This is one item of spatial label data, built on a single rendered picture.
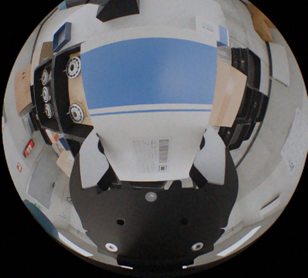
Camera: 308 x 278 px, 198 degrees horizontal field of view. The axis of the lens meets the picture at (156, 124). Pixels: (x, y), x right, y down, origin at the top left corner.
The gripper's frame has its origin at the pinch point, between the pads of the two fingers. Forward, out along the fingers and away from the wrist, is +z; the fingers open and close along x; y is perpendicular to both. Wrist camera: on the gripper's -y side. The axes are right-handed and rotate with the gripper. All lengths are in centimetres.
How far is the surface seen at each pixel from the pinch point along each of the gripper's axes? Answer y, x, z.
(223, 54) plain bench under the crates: -20, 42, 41
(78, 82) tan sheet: -5.0, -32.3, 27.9
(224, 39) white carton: -27, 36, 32
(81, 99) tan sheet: 3.1, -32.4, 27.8
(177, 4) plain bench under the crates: -50, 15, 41
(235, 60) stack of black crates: -26, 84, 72
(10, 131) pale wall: -5, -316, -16
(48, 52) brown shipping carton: -40, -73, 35
